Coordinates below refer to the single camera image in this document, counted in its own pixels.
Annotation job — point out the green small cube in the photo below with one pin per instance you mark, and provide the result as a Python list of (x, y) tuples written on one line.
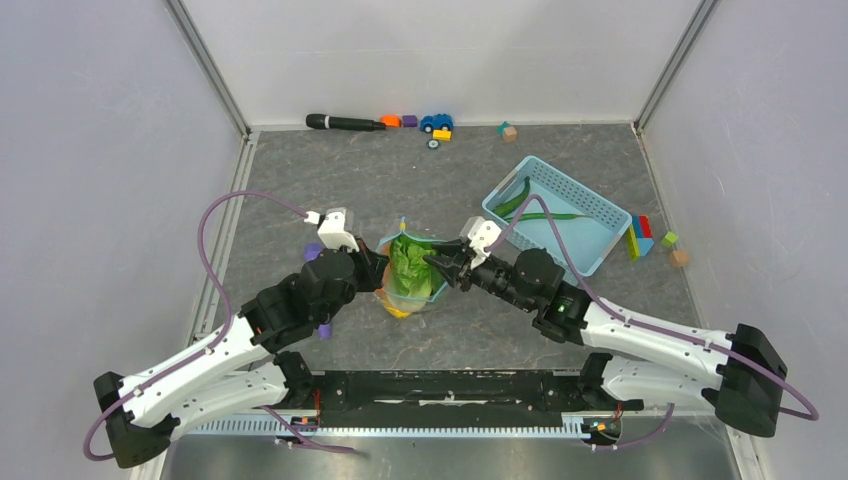
[(670, 239)]

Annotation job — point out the thin green toy pepper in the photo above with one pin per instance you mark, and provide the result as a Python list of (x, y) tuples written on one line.
[(533, 216)]

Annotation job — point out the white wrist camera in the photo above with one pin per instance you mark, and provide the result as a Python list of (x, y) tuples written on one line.
[(333, 229), (479, 234)]

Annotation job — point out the black microphone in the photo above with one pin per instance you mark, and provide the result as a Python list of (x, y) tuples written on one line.
[(328, 122)]

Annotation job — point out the white cable duct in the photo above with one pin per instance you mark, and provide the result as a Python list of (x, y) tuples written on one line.
[(257, 425)]

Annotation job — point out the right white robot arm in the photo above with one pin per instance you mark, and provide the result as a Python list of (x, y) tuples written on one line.
[(649, 360)]

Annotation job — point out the clear zip top bag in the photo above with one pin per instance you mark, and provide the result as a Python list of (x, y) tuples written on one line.
[(387, 293)]

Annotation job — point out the green toy cabbage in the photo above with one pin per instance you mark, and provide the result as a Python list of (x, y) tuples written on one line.
[(412, 276)]

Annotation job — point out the purple toy block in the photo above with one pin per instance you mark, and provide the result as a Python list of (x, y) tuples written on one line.
[(409, 121)]

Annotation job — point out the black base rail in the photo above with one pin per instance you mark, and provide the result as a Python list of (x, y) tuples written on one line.
[(449, 398)]

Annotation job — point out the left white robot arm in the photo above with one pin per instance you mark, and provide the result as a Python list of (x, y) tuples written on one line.
[(241, 365)]

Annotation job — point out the yellow toy mango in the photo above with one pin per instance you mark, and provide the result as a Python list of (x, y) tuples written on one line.
[(394, 312)]

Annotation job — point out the teal and wood cubes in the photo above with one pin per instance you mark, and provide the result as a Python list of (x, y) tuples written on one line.
[(507, 132)]

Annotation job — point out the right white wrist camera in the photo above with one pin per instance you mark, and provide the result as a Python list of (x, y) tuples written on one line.
[(479, 234)]

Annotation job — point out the yellow toy block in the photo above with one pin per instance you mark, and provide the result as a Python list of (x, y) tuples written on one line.
[(442, 135)]

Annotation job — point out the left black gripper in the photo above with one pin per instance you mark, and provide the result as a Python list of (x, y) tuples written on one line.
[(373, 265)]

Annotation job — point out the orange toy block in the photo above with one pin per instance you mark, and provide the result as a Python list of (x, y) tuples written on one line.
[(391, 121)]

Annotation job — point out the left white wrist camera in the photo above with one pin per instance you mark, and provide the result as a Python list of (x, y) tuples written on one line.
[(333, 229)]

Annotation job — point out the purple toy cylinder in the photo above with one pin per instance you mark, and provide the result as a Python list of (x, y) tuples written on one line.
[(311, 252)]

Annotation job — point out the wooden small cube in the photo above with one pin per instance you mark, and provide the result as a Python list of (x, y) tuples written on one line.
[(679, 258)]

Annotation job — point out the blue toy car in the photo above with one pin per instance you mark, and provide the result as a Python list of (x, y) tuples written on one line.
[(435, 122)]

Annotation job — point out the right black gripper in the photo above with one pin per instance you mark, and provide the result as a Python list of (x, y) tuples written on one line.
[(452, 265)]

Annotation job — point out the curved green toy bean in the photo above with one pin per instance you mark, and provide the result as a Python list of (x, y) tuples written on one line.
[(508, 207)]

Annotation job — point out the light blue plastic basket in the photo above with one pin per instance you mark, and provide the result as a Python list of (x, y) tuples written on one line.
[(589, 224)]

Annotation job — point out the multicolour block stack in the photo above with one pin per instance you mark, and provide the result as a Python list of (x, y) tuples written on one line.
[(639, 237)]

